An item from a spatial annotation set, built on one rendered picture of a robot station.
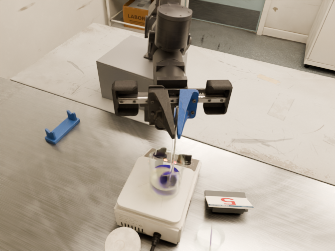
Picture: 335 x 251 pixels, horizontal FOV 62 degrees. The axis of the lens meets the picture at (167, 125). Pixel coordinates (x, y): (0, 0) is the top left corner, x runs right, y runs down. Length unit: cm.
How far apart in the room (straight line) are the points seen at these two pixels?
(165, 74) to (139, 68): 32
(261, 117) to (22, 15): 172
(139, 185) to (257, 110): 47
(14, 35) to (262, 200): 185
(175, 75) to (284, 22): 305
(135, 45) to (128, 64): 12
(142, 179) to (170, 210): 8
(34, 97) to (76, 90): 12
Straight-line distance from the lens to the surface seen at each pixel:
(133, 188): 54
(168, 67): 47
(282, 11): 342
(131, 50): 86
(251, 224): 63
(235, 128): 79
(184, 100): 41
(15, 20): 213
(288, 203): 68
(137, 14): 278
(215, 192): 64
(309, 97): 100
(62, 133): 77
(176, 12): 48
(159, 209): 51
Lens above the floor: 144
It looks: 44 degrees down
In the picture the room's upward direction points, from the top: 3 degrees clockwise
